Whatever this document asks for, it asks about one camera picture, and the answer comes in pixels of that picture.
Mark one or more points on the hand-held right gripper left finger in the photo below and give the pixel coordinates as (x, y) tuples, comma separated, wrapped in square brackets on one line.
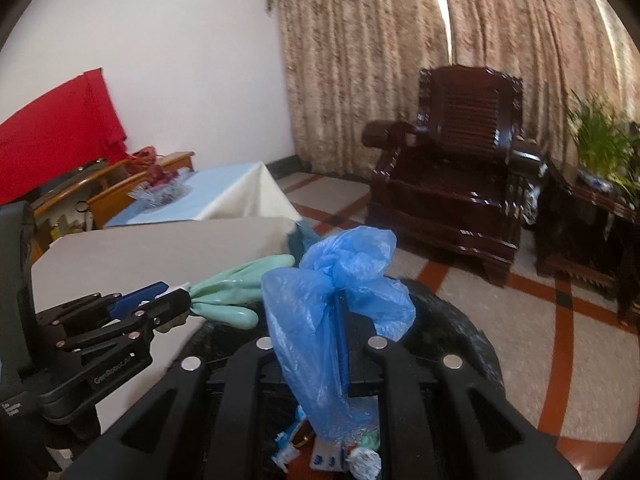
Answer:
[(265, 360)]

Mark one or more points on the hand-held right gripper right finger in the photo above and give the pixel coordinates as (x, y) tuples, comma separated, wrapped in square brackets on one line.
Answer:
[(345, 350)]

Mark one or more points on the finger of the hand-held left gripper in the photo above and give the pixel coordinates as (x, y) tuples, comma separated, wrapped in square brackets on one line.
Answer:
[(150, 320), (135, 299)]

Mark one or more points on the blue plastic bag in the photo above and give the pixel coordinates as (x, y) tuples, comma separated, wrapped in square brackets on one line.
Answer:
[(310, 310)]

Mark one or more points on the green rubber glove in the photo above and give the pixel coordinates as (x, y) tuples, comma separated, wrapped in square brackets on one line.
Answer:
[(225, 305)]

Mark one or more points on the black waste bin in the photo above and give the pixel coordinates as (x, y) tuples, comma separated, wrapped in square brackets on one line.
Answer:
[(450, 330)]

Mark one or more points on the white and blue packet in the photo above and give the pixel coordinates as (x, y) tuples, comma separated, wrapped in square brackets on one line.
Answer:
[(327, 457), (289, 440)]

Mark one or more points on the assorted small bottles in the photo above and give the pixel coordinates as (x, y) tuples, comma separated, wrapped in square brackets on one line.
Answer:
[(67, 230)]

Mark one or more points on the green plastic scrap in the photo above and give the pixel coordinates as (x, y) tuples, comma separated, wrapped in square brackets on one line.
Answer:
[(371, 441)]

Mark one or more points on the glass fruit bowl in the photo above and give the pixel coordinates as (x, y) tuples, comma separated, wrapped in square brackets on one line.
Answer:
[(160, 197)]

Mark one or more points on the wooden cabinet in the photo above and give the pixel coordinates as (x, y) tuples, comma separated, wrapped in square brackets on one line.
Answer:
[(115, 195)]

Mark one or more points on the dark blue cloth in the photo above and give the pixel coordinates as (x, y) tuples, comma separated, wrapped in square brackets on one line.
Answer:
[(306, 240)]

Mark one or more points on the red fruit pile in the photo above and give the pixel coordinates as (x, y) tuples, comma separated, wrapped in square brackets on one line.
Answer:
[(156, 175)]

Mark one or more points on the table with pale blue tablecloth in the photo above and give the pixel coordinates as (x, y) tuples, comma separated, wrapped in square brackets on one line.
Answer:
[(230, 195)]

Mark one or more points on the red cloth cover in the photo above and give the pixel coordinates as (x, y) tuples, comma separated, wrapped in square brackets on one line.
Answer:
[(50, 145)]

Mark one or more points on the dark wooden armchair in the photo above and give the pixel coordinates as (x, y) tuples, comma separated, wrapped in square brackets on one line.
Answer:
[(450, 170)]

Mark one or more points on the dark wooden side table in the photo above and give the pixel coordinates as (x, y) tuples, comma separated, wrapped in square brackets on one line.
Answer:
[(590, 230)]

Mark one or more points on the beige patterned curtain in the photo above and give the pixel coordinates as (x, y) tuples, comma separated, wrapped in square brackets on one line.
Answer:
[(540, 25), (360, 60)]

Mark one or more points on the green potted plant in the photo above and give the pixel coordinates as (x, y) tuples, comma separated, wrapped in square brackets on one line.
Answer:
[(600, 140)]

